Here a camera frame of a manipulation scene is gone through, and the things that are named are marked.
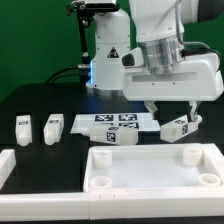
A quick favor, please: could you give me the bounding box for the white U-shaped fence frame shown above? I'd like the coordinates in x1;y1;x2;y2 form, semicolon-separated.
0;143;224;222

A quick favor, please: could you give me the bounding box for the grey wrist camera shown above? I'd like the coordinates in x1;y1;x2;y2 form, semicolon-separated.
122;47;144;67

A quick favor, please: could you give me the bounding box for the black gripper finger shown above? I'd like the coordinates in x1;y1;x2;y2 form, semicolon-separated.
188;101;201;122
144;101;158;119

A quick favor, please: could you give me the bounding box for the black cable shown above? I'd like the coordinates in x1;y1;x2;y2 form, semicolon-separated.
45;66;82;84

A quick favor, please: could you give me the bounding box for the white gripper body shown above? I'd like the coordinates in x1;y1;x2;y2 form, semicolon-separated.
122;53;224;101

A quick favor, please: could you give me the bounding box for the white marker base sheet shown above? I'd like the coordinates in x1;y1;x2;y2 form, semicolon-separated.
70;113;160;134

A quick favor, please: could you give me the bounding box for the black camera stand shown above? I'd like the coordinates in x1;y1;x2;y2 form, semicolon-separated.
66;0;95;85

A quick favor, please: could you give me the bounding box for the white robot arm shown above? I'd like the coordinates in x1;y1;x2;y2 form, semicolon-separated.
84;0;224;121

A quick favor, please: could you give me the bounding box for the white desk tabletop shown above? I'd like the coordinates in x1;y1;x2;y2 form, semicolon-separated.
83;143;224;192

